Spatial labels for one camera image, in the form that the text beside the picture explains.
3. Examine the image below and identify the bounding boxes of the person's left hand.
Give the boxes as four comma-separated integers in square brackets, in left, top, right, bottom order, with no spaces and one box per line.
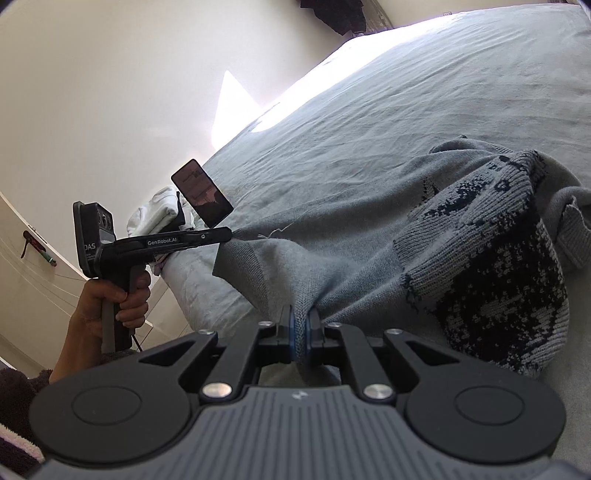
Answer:
[49,271,151,384]

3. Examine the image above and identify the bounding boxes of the grey knit sweater black pattern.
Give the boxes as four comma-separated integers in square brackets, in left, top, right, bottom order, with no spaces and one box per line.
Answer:
[213,137,590,377]

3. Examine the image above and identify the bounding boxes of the grey bed sheet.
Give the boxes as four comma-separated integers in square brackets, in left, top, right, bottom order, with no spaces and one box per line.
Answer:
[163,4,590,468]

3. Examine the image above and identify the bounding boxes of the dark hanging clothes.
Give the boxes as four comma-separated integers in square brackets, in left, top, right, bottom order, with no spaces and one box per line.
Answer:
[298,0,393,36]

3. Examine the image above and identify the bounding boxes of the white cloth at bedside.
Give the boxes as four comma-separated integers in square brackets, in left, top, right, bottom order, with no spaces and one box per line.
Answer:
[126,186,197,237]

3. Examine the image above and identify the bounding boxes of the smartphone on gripper mount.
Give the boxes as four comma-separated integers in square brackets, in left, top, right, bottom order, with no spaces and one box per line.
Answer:
[171,159,233,229]

